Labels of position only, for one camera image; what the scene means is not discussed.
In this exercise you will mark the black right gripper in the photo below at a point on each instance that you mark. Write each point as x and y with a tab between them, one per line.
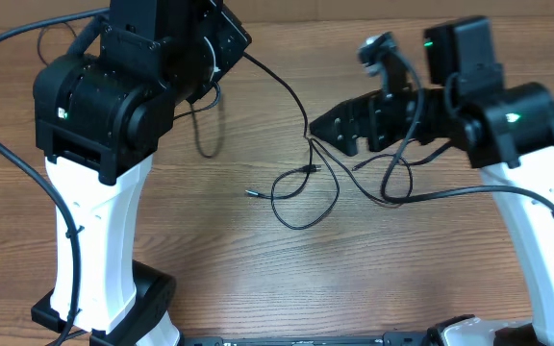
368	113

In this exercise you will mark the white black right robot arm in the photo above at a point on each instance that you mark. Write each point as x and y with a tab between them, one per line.
506	132

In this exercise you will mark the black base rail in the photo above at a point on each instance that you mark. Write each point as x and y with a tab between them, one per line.
386	339

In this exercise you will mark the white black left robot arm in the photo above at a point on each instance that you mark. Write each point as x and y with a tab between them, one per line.
101	110

